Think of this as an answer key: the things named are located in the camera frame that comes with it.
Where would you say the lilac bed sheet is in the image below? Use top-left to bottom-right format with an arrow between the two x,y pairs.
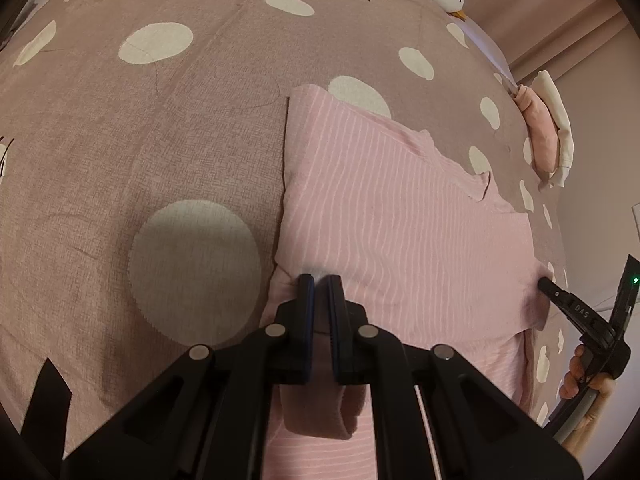
460,15 -> 516,91

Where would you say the folded pink garment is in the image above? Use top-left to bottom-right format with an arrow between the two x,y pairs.
514,85 -> 561,173

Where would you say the person's right hand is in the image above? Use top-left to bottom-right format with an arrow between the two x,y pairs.
559,342 -> 621,448

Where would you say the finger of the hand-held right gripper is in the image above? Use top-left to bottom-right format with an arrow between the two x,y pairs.
537,277 -> 608,333

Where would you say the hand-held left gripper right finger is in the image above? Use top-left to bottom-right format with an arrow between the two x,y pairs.
327,275 -> 586,480

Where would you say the pink striped shirt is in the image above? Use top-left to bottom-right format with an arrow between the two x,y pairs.
260,84 -> 556,480

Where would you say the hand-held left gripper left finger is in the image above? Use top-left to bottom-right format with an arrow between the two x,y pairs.
62,274 -> 316,480

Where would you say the pink curtain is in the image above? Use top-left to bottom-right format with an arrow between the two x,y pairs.
450,0 -> 621,76

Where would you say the folded white garment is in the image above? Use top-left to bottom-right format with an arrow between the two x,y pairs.
530,70 -> 575,190

